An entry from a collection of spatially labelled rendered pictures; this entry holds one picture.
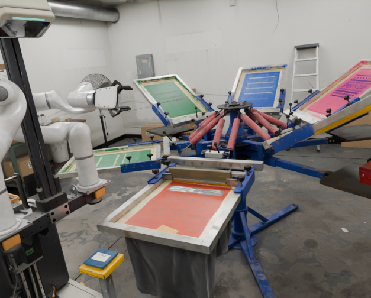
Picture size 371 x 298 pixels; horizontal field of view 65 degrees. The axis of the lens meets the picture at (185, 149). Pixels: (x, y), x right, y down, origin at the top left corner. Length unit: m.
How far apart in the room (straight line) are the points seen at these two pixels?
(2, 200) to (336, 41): 5.21
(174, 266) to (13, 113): 0.97
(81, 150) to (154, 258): 0.65
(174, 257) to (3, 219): 0.74
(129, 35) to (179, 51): 1.26
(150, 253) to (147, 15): 5.66
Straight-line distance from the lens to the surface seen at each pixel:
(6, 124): 1.23
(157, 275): 1.62
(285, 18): 5.70
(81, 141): 1.48
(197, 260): 1.42
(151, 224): 1.48
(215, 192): 1.70
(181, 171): 1.83
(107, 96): 1.33
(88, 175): 1.53
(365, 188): 1.86
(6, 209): 1.33
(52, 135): 1.50
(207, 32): 6.03
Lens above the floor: 1.70
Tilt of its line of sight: 17 degrees down
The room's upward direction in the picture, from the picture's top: 6 degrees counter-clockwise
